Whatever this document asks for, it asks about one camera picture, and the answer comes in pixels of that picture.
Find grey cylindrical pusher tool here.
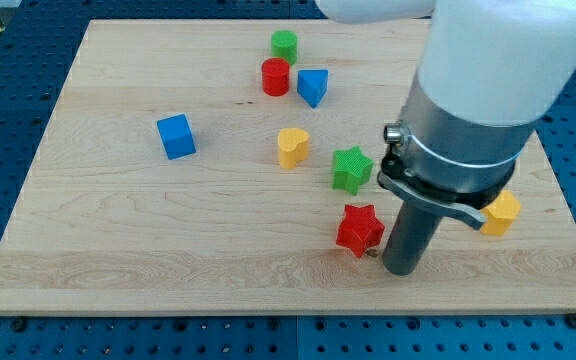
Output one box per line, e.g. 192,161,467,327
377,79,535,276

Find green star block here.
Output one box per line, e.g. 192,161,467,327
332,146,374,195

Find red star block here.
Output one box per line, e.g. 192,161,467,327
336,204,385,258

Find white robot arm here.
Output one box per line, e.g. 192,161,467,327
318,0,576,275

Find yellow hexagon block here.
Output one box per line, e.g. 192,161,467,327
479,190,521,236

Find yellow heart block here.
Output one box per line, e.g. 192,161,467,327
277,128,310,169

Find blue triangle block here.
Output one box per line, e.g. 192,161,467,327
297,69,329,108

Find red cylinder block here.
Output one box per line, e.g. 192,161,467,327
261,58,290,97

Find green cylinder block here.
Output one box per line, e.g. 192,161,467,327
271,30,298,65

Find wooden board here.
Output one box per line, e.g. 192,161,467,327
0,20,576,316

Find blue cube block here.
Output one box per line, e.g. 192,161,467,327
156,114,197,160

